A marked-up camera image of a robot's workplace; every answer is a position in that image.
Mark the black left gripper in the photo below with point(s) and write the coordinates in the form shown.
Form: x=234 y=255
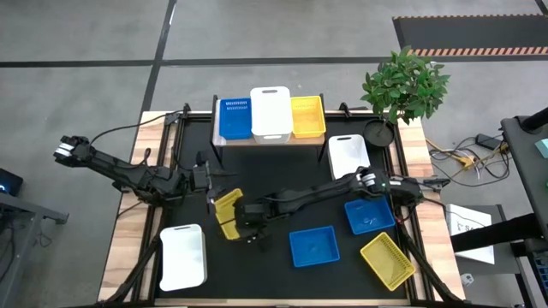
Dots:
x=201 y=177

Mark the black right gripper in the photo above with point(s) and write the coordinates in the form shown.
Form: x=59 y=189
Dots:
x=254 y=218

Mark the yellow plastic basket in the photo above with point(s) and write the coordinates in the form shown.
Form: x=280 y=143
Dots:
x=387 y=261
x=226 y=205
x=307 y=117

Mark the blue plastic basket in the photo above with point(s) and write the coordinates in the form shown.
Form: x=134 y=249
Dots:
x=369 y=218
x=314 y=246
x=235 y=122

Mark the white plastic basket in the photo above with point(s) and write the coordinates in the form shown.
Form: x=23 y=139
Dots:
x=270 y=115
x=347 y=154
x=183 y=258

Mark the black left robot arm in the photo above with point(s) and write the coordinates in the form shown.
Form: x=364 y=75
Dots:
x=128 y=171

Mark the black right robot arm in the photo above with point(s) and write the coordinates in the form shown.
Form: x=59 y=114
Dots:
x=308 y=197

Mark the wooden shelf with black legs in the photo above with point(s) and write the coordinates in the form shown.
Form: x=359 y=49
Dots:
x=308 y=140

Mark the black table mat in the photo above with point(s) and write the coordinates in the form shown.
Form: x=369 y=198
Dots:
x=265 y=278

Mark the black plant pot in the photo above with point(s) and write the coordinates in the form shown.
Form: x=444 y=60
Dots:
x=379 y=133

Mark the grey metal desk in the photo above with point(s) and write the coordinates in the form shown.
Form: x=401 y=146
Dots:
x=25 y=209

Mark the white cardboard box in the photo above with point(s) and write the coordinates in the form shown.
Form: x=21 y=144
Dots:
x=464 y=222

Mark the black device with blue light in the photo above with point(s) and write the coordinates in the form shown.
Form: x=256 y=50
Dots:
x=9 y=181

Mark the green leafy plant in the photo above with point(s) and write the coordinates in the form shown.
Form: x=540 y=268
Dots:
x=404 y=85

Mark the small white floor object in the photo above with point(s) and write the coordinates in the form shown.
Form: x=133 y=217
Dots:
x=467 y=280

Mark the black power adapter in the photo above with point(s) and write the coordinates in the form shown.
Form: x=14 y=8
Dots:
x=486 y=140

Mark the dark grey desk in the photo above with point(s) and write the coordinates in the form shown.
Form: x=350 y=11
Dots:
x=526 y=162

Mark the black hazard-striped floor mat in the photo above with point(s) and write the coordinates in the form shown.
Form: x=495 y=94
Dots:
x=471 y=32

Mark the teal object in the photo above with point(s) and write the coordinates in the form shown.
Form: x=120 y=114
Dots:
x=543 y=148

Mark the black aluminium table frame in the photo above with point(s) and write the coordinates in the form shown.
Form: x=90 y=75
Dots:
x=412 y=282

